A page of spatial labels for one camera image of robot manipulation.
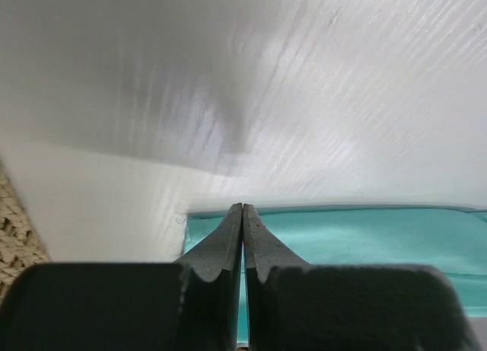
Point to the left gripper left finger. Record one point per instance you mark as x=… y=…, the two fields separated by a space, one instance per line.
x=189 y=304

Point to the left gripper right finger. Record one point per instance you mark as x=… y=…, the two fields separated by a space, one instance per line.
x=295 y=305

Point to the teal t shirt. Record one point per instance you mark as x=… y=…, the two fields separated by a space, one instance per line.
x=451 y=241

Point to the wicker laundry basket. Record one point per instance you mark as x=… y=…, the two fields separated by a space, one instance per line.
x=21 y=246

